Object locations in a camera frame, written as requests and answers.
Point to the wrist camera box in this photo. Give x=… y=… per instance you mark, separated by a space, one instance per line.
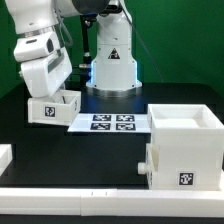
x=35 y=47

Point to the white drawer box frame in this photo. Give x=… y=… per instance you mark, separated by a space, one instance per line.
x=186 y=148

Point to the white small drawer with knob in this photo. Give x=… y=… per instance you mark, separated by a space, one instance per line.
x=146 y=166

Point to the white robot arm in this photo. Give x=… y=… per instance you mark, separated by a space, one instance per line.
x=114 y=69

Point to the white front fence rail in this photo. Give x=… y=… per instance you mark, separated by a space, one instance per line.
x=112 y=202

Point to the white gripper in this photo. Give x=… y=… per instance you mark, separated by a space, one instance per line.
x=44 y=76

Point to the white left fence block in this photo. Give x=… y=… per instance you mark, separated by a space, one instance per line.
x=5 y=156

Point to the white marker sheet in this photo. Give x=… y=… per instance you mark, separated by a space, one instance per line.
x=110 y=123

